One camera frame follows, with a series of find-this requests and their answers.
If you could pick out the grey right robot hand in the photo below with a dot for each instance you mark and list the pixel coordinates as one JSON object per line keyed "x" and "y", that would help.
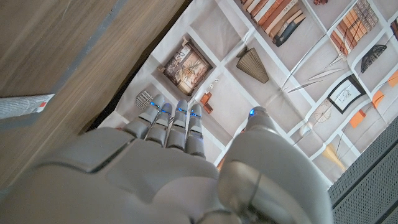
{"x": 140, "y": 180}

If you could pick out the printed bookshelf backdrop cloth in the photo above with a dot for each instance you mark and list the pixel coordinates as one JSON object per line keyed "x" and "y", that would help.
{"x": 248, "y": 93}

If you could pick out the white toothpaste tube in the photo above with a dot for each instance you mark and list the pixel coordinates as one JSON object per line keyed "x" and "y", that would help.
{"x": 21, "y": 105}

